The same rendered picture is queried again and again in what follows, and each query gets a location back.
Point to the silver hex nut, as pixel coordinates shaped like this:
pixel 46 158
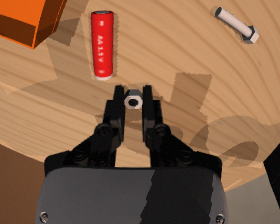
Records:
pixel 133 99

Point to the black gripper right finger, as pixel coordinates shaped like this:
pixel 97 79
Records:
pixel 166 147

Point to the orange three-compartment bin rack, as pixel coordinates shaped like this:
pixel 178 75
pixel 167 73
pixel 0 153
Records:
pixel 18 19

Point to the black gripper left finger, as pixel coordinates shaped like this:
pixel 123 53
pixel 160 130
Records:
pixel 96 149

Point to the red aa battery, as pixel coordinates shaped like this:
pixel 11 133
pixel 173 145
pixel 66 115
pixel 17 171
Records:
pixel 102 44

